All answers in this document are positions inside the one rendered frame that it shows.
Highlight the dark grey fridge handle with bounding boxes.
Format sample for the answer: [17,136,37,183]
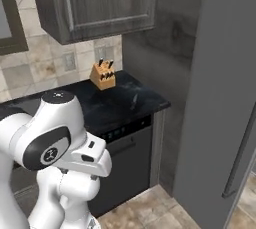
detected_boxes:
[221,102,256,199]

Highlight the grey fridge door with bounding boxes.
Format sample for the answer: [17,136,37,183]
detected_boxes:
[172,0,256,229]

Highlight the dark framed window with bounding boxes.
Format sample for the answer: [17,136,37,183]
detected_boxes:
[0,0,30,56]

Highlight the grey wall outlet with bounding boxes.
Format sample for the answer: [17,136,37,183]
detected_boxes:
[62,52,77,72]

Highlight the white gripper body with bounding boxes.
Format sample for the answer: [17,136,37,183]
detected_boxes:
[58,149,113,178]

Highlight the wooden knife block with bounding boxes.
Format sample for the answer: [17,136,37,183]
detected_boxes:
[89,62,117,91]

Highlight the black dishwasher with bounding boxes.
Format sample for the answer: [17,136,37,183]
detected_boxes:
[87,114,155,219]

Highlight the silver cupboard door handle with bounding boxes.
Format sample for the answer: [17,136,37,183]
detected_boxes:
[61,0,75,33]

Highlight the grey cabinet filler panel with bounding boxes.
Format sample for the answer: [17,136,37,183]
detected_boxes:
[149,109,167,188]

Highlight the dark lower cupboard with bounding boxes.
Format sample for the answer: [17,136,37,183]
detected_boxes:
[9,164,39,209]

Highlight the dark wood wall cupboard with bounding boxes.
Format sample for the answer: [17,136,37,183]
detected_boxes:
[29,0,159,46]

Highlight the dark wood fridge housing panel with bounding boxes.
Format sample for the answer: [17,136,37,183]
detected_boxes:
[121,0,208,197]

